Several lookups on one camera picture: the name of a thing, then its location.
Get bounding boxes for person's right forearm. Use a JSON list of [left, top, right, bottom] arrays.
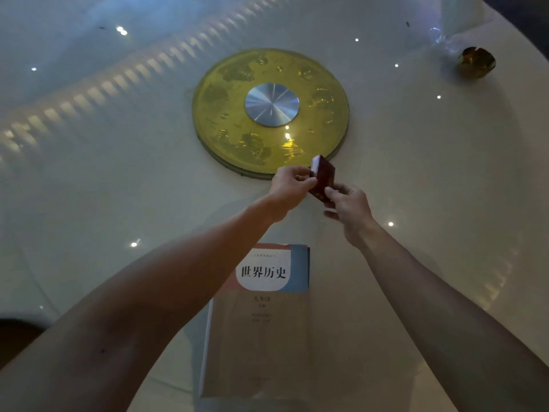
[[356, 223, 549, 412]]

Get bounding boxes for dark round tray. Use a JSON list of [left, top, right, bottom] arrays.
[[0, 318, 47, 370]]

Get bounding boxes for round glass turntable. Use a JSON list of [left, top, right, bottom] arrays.
[[0, 0, 532, 412]]

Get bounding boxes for person's left hand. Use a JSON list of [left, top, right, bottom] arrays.
[[266, 165, 319, 224]]

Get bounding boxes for gold turntable base disc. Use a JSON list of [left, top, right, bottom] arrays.
[[192, 48, 351, 181]]

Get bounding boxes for white round table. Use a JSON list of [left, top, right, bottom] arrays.
[[0, 0, 549, 412]]

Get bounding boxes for clear glass tissue holder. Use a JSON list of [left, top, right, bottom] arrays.
[[430, 0, 488, 50]]

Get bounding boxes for book with chart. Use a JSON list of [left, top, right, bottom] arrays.
[[198, 243, 311, 399]]

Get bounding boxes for gold ashtray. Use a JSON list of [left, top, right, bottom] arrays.
[[456, 46, 497, 80]]

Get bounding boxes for person's right hand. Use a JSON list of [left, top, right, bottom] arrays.
[[323, 183, 380, 250]]

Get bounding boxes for person's left forearm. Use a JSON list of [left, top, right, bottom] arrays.
[[0, 197, 280, 412]]

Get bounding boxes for small red box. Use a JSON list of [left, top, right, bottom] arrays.
[[308, 154, 337, 204]]

